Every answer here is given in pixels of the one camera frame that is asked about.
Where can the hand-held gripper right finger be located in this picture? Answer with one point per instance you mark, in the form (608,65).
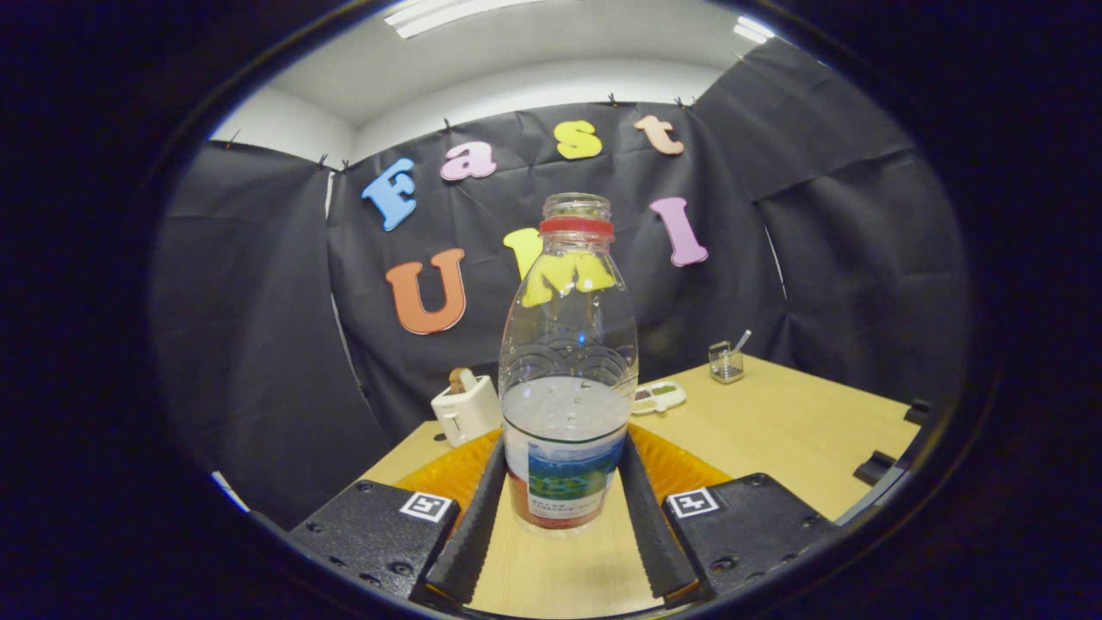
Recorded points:
(654,534)

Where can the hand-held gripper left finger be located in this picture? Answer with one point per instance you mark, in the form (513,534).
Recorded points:
(469,534)

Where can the clear plastic juice bottle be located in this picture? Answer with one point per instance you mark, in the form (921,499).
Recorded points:
(568,405)

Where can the white toaster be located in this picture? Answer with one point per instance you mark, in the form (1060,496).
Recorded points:
(469,413)

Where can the white divided dish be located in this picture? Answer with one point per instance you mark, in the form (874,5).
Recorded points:
(661,397)

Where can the toasted bread slice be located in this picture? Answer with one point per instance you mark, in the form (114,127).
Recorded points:
(462,381)

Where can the wooden table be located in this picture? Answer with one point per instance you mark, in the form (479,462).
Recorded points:
(775,430)

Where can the small clear square jar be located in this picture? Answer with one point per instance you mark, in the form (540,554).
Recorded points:
(726,363)

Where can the small metal spoon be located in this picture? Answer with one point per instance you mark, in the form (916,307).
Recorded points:
(743,339)

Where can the black table clamp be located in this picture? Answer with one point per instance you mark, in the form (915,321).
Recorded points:
(874,468)
(919,411)

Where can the black backdrop cloth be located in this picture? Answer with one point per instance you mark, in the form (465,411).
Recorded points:
(258,327)

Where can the small ceiling light panel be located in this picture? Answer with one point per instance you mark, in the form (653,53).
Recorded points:
(753,29)

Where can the long ceiling light panel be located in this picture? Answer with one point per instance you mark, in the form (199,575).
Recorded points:
(456,13)

